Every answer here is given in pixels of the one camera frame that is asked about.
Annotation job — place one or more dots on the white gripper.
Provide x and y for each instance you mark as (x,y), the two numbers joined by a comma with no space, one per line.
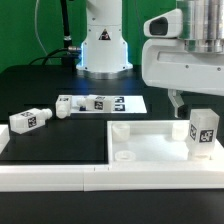
(185,51)

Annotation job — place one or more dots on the white square tabletop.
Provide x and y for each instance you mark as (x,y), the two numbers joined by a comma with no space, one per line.
(148,141)

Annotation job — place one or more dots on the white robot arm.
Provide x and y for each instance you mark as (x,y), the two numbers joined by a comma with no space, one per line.
(104,52)

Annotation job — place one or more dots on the white obstacle fence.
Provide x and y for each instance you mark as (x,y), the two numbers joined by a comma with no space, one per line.
(200,173)

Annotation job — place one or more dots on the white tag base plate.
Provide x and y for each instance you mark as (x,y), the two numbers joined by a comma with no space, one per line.
(123,104)

